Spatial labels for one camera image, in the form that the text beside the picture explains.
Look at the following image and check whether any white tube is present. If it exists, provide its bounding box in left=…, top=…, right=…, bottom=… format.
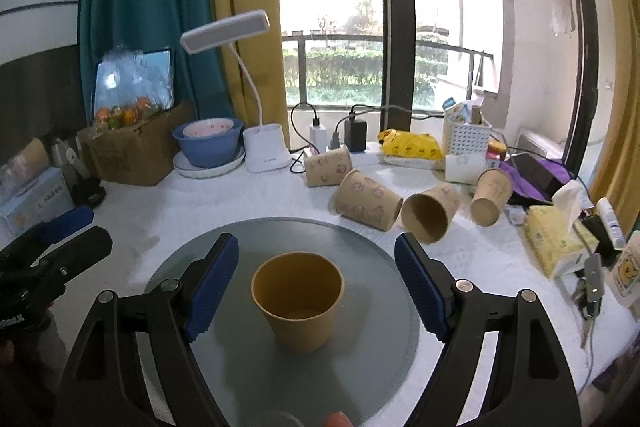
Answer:
left=595, top=198, right=626, bottom=248

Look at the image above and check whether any light blue box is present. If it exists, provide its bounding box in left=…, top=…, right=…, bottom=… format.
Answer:
left=0, top=167, right=76, bottom=239

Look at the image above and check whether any cardboard box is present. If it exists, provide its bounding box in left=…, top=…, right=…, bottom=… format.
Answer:
left=77, top=102, right=196, bottom=186

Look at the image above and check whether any blue bowl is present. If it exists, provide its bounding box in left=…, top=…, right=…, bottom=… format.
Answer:
left=172, top=118, right=244, bottom=168

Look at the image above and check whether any white plastic basket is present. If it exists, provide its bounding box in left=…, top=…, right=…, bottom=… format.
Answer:
left=442, top=109, right=493, bottom=156

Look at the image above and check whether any bunch of metal keys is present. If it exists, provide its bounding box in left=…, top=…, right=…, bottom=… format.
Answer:
left=575, top=279, right=601, bottom=348

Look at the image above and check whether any balcony railing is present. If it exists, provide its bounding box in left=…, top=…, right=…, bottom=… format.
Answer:
left=282, top=33, right=501, bottom=104

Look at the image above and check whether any clear bag of oranges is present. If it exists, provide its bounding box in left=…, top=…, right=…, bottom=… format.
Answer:
left=92, top=44, right=176, bottom=131

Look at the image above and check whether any white desk lamp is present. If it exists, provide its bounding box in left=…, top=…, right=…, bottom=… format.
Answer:
left=180, top=9, right=291, bottom=174

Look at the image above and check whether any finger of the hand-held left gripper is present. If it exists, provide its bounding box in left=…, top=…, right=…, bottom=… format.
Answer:
left=0, top=205, right=95, bottom=266
left=25, top=226, right=114, bottom=294

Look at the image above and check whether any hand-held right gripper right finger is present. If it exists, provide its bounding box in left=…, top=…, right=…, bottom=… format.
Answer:
left=394, top=233, right=583, bottom=427

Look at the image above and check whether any black car key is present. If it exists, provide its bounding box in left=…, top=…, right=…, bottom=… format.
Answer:
left=582, top=253, right=606, bottom=303

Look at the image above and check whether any black box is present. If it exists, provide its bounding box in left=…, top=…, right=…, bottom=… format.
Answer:
left=512, top=153, right=562, bottom=192

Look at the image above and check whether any printed brown paper cup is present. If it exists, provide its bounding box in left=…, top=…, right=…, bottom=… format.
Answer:
left=334, top=169, right=404, bottom=232
left=303, top=145, right=353, bottom=188
left=470, top=168, right=514, bottom=228
left=401, top=184, right=461, bottom=244

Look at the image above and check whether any white paper box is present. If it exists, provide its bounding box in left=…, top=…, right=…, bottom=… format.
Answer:
left=445, top=154, right=488, bottom=184

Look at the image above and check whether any cream box with bear print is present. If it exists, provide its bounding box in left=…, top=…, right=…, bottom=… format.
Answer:
left=605, top=232, right=640, bottom=308

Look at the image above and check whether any black charger plug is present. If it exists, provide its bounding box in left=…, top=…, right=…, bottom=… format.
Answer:
left=345, top=119, right=367, bottom=152

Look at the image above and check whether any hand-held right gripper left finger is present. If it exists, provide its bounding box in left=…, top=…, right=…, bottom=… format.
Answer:
left=52, top=232, right=240, bottom=427

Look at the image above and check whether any white power strip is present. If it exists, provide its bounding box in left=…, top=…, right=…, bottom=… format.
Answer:
left=302, top=142, right=386, bottom=165

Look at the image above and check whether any black window frame post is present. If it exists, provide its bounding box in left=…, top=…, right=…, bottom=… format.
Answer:
left=377, top=0, right=417, bottom=144

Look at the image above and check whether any grey round turntable plate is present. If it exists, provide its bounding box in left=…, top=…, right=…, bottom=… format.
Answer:
left=142, top=218, right=421, bottom=427

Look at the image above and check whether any pink bowl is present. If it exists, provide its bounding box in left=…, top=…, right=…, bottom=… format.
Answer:
left=182, top=118, right=236, bottom=140

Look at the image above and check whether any black charger cable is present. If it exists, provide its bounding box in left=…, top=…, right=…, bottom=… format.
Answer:
left=290, top=101, right=319, bottom=154
left=349, top=103, right=447, bottom=124

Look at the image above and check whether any yellow tissue box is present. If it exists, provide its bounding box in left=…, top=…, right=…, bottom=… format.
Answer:
left=525, top=179, right=598, bottom=280

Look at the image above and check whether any yellow snack bag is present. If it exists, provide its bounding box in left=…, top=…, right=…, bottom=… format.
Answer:
left=377, top=128, right=445, bottom=160

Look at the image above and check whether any plain brown paper cup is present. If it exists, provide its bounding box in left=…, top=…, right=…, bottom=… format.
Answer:
left=251, top=252, right=346, bottom=354

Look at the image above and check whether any white plate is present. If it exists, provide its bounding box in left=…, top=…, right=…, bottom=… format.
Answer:
left=172, top=146, right=247, bottom=179

